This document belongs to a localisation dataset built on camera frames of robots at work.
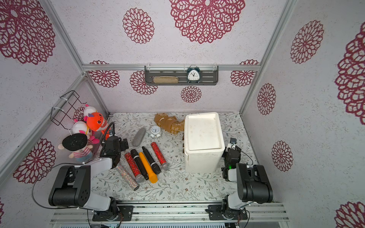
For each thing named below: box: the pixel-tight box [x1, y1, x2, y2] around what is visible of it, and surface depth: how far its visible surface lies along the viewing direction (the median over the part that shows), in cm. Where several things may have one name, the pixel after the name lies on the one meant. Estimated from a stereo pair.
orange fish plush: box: [86, 112, 111, 141], surface depth 91 cm
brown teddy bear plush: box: [153, 113, 185, 135], surface depth 105 cm
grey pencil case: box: [132, 127, 146, 147], surface depth 105 cm
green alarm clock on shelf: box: [186, 65, 202, 84], surface depth 92 cm
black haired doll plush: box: [57, 133, 94, 163], surface depth 80 cm
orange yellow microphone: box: [138, 152, 158, 184], surface depth 89 cm
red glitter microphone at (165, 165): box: [150, 142, 170, 171], surface depth 93 cm
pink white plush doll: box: [72, 104, 101, 145], surface depth 88 cm
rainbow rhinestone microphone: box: [116, 164, 140, 191], surface depth 83 cm
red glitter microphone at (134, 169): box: [124, 152, 142, 177], surface depth 90 cm
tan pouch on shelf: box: [153, 76, 180, 84], surface depth 90 cm
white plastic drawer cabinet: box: [183, 112, 226, 174], surface depth 79 cm
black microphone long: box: [130, 149, 149, 181], surface depth 91 cm
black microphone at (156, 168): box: [141, 146, 162, 175], surface depth 90 cm
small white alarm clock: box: [150, 125, 163, 140], surface depth 105 cm
